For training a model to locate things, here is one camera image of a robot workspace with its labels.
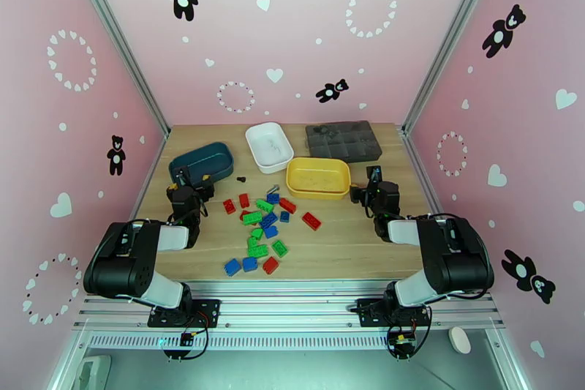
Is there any dark blue plastic container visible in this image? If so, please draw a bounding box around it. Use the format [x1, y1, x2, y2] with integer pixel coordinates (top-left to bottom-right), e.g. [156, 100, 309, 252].
[168, 141, 235, 190]

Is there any yellow plastic container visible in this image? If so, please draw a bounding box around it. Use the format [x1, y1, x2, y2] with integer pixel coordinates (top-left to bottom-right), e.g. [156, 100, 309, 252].
[286, 157, 352, 200]

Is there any black compartment organizer tray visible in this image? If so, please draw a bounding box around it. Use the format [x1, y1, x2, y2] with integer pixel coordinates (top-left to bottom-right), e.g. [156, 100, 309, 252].
[304, 120, 383, 164]

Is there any white plastic container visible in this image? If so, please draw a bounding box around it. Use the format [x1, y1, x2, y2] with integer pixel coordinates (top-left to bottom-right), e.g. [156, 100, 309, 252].
[245, 121, 295, 175]

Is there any white oval object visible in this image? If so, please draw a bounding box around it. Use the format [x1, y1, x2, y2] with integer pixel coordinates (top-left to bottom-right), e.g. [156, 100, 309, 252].
[448, 326, 472, 356]

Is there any white plastic object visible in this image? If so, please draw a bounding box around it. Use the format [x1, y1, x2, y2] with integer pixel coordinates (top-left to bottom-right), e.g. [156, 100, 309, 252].
[72, 354, 113, 390]

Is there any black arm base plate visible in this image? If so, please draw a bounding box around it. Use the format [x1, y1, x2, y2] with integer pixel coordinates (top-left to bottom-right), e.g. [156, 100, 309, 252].
[355, 298, 431, 329]
[147, 298, 222, 329]

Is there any aluminium mounting rail frame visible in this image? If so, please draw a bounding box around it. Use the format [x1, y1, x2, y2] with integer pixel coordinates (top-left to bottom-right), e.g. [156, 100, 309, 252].
[72, 280, 506, 332]

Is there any aluminium frame post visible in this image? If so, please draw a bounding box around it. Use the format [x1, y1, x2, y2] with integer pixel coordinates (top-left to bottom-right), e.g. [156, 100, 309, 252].
[61, 0, 171, 138]
[401, 0, 508, 135]

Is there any slotted white cable duct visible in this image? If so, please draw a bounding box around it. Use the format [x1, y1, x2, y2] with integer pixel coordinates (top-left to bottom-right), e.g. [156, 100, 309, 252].
[86, 332, 395, 352]

